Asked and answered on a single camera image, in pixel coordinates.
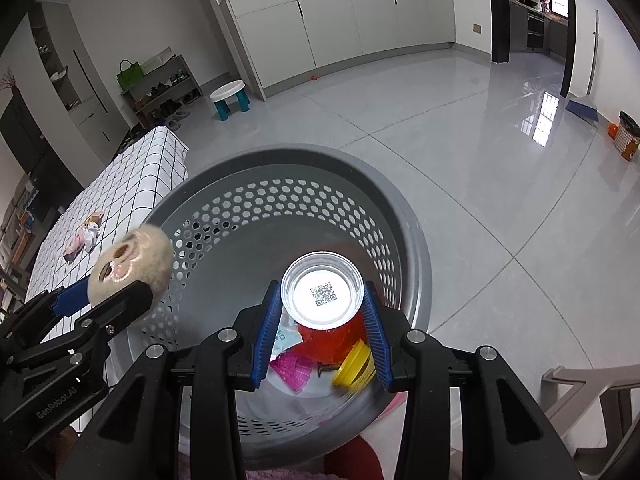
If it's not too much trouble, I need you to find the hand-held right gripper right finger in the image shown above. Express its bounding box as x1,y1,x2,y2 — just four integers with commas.
363,281,583,480

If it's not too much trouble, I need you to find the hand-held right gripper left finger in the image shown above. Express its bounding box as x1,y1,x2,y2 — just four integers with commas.
57,280,283,480

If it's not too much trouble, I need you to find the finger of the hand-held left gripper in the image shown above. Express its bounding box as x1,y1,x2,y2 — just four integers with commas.
12,281,155,363
14,279,95,333

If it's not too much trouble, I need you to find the blue white plastic wrapper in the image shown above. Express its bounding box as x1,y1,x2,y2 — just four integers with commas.
271,322,302,361

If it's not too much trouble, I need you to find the yellow plastic lid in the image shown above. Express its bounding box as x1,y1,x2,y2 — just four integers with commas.
332,339,377,389

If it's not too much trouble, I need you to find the red plastic item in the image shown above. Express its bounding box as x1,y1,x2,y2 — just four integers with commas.
296,312,370,363

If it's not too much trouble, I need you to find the pink mesh plastic piece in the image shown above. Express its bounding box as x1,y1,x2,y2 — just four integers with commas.
270,351,321,393

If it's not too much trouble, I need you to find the beige plush ball toy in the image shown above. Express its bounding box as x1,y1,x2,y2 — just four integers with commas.
87,225,175,308

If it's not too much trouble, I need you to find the clear plastic cup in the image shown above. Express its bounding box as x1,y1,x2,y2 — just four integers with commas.
280,252,366,331

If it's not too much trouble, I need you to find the grey perforated plastic basket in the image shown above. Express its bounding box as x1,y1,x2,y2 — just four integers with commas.
102,144,433,471

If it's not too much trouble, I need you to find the pink snack wrapper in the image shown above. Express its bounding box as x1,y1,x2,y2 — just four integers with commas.
63,212,106,262

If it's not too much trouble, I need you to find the white black checked tablecloth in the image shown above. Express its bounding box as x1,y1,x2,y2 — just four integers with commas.
25,126,190,306

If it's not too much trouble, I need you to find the purple fuzzy cloth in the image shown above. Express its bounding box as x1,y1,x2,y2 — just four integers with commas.
246,467,327,480

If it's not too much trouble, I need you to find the dark door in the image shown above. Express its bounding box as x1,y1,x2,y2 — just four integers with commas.
0,89,85,213

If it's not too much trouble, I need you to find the white built-in shelf unit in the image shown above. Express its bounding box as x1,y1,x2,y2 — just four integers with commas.
29,1,128,158

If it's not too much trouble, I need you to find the grey shoe rack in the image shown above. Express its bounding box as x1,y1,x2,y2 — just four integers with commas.
120,55,203,128

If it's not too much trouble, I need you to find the beige plastic chair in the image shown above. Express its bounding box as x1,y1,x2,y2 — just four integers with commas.
541,364,640,478

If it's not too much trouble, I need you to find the green handbag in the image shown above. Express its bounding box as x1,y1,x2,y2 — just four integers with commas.
116,59,145,90

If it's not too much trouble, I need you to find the white stool with teal legs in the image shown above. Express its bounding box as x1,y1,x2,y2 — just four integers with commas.
209,80,252,122

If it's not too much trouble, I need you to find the white box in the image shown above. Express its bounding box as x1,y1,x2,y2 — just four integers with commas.
140,54,173,73

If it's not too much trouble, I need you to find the grey cabinet counter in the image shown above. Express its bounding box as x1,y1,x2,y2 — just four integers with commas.
222,0,458,102

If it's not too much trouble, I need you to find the patterned waste bin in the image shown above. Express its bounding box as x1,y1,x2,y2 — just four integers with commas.
613,111,640,162

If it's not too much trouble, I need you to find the black door frame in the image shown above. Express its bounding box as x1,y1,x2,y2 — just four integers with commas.
486,0,577,99

